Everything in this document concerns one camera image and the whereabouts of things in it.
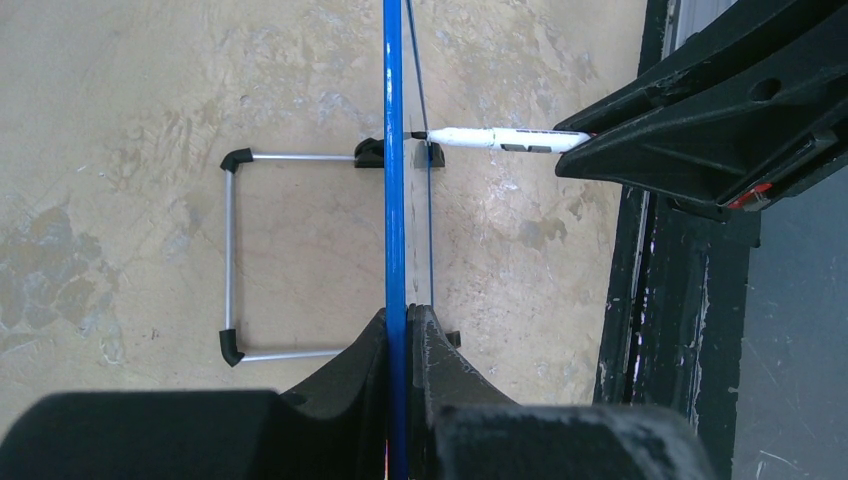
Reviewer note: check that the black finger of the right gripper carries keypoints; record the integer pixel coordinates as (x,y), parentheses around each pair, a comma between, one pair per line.
(767,133)
(745,34)

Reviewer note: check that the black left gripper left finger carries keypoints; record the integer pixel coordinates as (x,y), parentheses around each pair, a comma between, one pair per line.
(332,425)

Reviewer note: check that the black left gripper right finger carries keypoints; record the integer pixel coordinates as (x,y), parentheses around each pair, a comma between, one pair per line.
(462,427)

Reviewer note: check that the blue framed whiteboard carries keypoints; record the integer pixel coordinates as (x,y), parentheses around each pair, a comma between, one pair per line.
(408,230)

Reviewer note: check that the white marker pen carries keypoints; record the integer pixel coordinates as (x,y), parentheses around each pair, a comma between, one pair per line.
(506,139)

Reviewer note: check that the whiteboard stand foot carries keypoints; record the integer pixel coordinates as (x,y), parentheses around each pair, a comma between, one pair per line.
(454,338)
(427,155)

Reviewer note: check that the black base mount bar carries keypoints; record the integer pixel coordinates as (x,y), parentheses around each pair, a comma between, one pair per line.
(677,293)

